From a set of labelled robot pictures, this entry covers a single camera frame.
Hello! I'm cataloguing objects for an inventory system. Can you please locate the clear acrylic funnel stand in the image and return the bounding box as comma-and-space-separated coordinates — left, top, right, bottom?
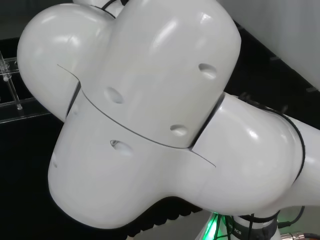
0, 51, 52, 124

